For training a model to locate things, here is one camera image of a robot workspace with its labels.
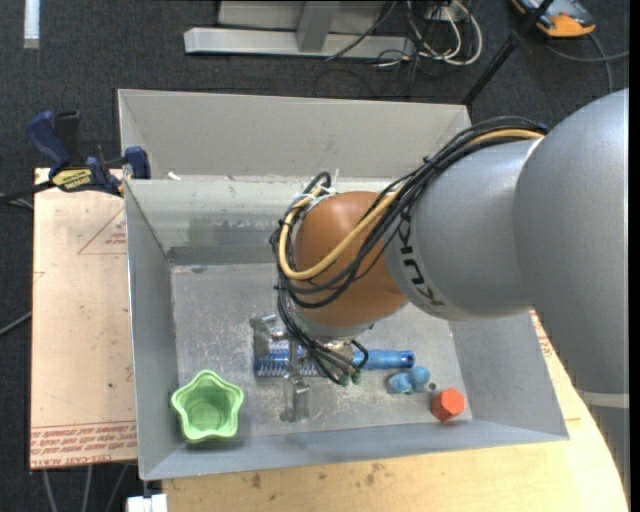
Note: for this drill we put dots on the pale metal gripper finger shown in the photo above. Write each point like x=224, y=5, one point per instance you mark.
x=299, y=400
x=261, y=336

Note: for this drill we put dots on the grey metal bin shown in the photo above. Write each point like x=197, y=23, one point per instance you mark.
x=225, y=300

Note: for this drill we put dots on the blue toy animal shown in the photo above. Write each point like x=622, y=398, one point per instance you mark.
x=407, y=381

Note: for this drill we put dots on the green star-shaped cup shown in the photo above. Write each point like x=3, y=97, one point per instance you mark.
x=207, y=407

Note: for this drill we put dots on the orange-red faceted block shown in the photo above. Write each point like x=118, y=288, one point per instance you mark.
x=448, y=405

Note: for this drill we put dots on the brown cardboard board, red print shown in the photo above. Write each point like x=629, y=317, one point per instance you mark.
x=80, y=320

